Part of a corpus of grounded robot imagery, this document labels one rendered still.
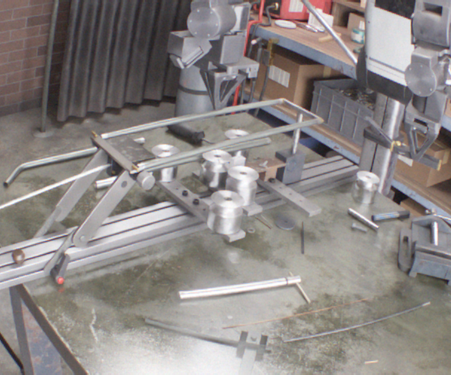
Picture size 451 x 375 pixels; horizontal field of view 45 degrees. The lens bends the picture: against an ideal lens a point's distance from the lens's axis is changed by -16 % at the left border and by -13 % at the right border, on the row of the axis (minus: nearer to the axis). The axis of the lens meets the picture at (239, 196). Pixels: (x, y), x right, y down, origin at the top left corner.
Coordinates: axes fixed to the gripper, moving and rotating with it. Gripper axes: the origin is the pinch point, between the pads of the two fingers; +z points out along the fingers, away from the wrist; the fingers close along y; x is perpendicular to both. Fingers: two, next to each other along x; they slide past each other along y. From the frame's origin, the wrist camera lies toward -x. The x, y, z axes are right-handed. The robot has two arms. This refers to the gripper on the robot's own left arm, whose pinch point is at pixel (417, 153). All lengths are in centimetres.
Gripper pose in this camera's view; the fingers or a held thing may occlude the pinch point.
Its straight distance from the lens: 105.6
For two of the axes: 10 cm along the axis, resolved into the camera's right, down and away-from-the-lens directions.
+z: -1.0, 8.3, 5.5
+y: 4.5, -4.5, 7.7
